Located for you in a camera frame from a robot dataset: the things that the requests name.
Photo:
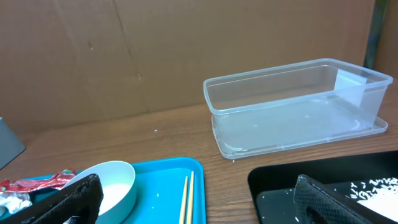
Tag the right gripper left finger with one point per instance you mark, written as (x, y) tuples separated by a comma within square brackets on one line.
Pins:
[(79, 202)]

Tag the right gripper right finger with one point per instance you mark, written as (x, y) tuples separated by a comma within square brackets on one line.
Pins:
[(316, 203)]

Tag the grey dishwasher rack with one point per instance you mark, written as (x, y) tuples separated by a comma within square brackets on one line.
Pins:
[(10, 145)]

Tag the red snack wrapper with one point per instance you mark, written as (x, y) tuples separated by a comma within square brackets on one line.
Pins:
[(57, 181)]

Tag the grey-green bowl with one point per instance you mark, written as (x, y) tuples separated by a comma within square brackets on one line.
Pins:
[(117, 179)]

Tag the black plastic tray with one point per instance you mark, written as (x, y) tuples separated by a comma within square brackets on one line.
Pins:
[(272, 187)]

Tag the crumpled white tissue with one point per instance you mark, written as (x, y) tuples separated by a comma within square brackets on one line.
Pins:
[(13, 202)]

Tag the pile of white rice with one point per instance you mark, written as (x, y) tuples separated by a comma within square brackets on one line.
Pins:
[(378, 195)]

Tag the teal plastic tray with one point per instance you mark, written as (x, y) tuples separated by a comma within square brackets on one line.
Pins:
[(159, 192)]

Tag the left wooden chopstick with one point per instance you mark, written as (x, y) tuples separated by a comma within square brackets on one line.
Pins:
[(183, 203)]

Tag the wooden chopstick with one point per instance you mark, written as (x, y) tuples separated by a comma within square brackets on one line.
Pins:
[(190, 200), (183, 203)]

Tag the clear plastic container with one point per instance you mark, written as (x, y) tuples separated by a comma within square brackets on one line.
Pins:
[(293, 106)]

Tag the right wooden chopstick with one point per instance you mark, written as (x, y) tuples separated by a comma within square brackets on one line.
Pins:
[(190, 200)]

